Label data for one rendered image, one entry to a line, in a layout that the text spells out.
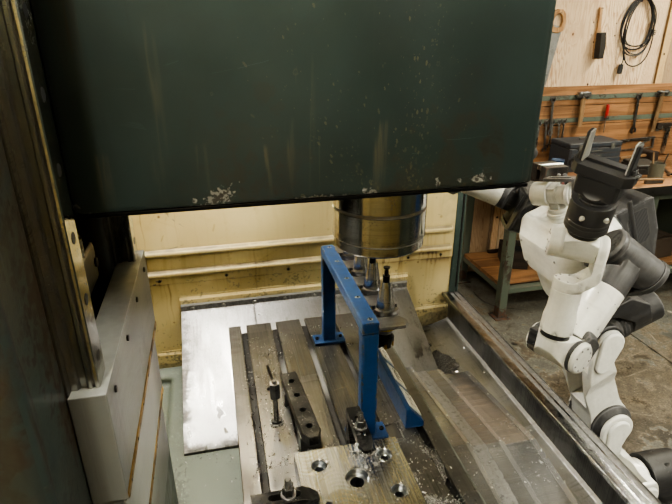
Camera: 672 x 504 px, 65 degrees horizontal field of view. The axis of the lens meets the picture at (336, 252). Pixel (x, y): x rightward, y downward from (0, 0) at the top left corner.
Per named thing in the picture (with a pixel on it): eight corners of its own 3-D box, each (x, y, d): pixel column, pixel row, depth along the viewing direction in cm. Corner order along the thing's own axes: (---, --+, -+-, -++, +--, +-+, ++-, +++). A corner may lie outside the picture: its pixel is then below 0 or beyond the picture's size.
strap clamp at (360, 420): (358, 441, 130) (359, 391, 124) (374, 482, 118) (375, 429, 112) (345, 443, 129) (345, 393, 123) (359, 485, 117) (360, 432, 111)
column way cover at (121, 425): (176, 444, 129) (145, 249, 109) (162, 652, 86) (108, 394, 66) (154, 448, 128) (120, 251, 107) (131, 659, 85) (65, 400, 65)
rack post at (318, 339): (341, 333, 175) (342, 250, 163) (345, 342, 170) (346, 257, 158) (312, 337, 173) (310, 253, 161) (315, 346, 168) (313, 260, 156)
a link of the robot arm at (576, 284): (567, 232, 112) (552, 290, 117) (613, 240, 110) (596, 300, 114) (565, 225, 118) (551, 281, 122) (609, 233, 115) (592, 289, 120)
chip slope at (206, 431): (403, 335, 226) (406, 280, 216) (481, 454, 163) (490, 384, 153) (188, 363, 208) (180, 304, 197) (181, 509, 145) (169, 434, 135)
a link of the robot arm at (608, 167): (629, 187, 96) (609, 239, 104) (648, 167, 102) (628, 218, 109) (562, 164, 103) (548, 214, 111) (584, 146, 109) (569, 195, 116)
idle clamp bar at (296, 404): (297, 389, 148) (296, 370, 145) (324, 456, 125) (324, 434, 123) (279, 393, 147) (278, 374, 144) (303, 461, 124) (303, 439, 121)
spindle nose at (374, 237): (326, 228, 99) (325, 165, 94) (409, 223, 101) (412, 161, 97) (340, 263, 85) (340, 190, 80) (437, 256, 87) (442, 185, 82)
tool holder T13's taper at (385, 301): (373, 302, 127) (374, 277, 124) (391, 301, 128) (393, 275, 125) (378, 311, 123) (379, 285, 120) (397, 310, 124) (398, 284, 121)
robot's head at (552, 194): (545, 204, 152) (538, 177, 148) (580, 205, 144) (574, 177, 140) (533, 216, 148) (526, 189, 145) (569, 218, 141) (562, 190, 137)
